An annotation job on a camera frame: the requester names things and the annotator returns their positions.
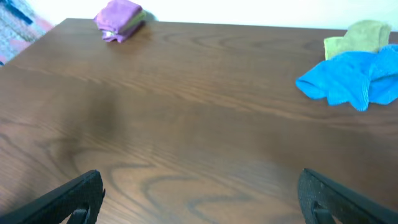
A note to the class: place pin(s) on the pink microfiber cloth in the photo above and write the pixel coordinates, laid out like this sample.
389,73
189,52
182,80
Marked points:
116,14

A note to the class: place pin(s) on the folded green cloth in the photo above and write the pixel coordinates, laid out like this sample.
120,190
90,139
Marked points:
132,22

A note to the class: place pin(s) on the patterned floor rug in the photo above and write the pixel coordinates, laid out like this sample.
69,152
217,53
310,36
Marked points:
21,26

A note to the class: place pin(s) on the folded purple cloth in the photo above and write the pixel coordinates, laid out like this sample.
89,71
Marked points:
109,36

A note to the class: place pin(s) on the crumpled olive green cloth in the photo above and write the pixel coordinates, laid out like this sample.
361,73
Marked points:
366,35

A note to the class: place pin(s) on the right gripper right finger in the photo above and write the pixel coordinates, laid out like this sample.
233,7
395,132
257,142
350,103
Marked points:
323,200

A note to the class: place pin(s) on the crumpled blue cloth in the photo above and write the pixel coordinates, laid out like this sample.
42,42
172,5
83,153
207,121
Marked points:
355,77

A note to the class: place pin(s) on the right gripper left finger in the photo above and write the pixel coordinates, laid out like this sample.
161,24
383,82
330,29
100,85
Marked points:
77,201

